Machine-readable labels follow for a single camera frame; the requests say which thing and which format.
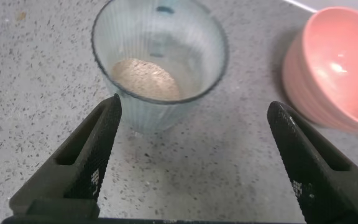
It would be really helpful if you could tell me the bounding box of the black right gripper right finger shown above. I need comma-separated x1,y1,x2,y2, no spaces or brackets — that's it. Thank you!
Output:
266,100,358,224

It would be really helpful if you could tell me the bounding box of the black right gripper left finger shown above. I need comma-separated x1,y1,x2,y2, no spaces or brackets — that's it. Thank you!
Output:
9,93,123,219

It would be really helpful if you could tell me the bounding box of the brown powder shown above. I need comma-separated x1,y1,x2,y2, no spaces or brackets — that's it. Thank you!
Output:
110,58,181,101

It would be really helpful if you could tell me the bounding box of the clear ribbed plastic cup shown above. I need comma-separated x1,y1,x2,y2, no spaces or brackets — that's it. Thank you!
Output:
91,0,229,134

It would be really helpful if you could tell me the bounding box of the pink ribbed bowl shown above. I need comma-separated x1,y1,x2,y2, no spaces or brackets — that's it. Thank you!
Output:
281,6,358,134

